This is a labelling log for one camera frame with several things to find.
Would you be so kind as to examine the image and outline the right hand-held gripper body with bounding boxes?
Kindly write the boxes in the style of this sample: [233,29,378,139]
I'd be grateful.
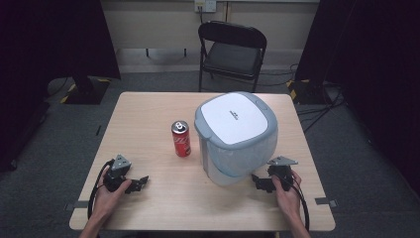
[265,156,299,192]

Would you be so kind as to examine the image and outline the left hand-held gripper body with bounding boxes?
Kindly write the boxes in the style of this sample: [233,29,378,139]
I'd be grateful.
[103,154,133,193]

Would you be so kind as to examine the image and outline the red soda can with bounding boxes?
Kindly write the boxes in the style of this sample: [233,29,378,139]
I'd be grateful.
[170,120,192,158]

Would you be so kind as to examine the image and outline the person's right hand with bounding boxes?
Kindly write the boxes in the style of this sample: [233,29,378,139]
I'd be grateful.
[271,170,303,220]

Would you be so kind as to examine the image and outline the person's left hand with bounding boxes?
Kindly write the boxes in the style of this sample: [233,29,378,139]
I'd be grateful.
[93,166,133,220]

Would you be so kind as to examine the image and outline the translucent plastic bin liner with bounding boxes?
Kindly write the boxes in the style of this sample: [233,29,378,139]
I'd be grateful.
[201,130,279,177]

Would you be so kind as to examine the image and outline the grey tape strip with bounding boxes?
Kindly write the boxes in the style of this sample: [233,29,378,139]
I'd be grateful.
[314,196,339,209]
[63,199,90,212]

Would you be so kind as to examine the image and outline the black stand base striped tape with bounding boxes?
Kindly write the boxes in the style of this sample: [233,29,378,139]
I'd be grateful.
[286,78,335,106]
[60,76,112,106]

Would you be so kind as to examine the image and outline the black folding chair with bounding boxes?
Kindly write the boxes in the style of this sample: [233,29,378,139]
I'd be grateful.
[197,20,268,94]

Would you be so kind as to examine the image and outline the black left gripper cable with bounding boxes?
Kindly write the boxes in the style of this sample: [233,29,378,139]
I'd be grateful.
[86,159,115,220]

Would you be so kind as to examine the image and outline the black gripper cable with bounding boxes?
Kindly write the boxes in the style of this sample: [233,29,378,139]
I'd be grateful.
[86,159,115,220]
[289,178,311,232]

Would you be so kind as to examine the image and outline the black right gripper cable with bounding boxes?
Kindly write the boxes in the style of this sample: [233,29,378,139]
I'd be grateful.
[289,178,311,232]

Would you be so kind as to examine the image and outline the black floor cables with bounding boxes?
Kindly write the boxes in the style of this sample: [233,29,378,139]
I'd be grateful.
[257,62,347,134]

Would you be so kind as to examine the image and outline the white wall socket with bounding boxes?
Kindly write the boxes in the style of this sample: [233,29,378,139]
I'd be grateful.
[193,0,218,14]

